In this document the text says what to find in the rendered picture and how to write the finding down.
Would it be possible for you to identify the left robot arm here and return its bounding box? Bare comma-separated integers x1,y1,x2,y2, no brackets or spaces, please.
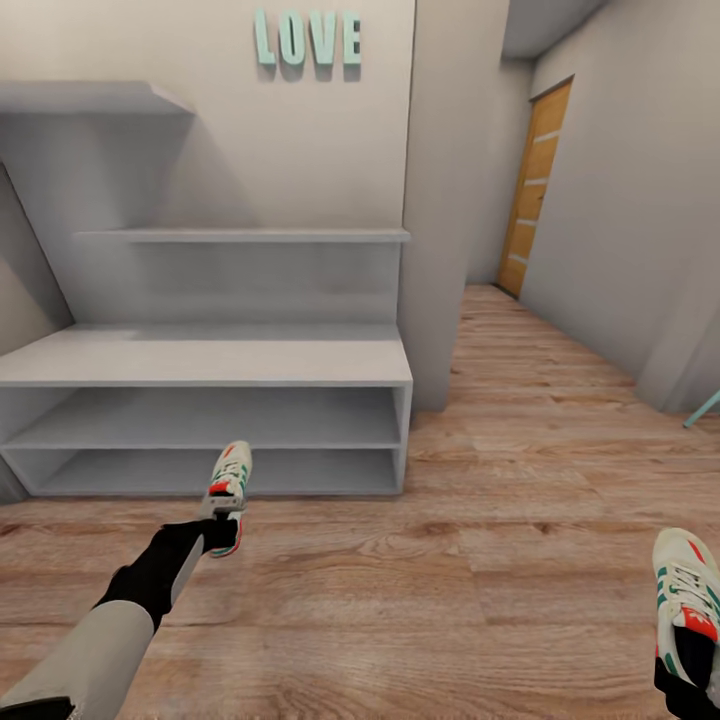
0,495,247,720

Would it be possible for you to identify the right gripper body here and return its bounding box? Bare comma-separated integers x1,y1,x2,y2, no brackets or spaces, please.
665,673,720,720

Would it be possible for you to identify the gym shoe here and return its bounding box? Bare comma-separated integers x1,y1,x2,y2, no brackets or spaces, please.
653,525,720,691
207,441,253,558

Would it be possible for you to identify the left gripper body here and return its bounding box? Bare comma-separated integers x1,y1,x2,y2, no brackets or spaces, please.
200,519,238,553

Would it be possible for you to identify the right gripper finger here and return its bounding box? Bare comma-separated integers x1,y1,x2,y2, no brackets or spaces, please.
654,657,670,693

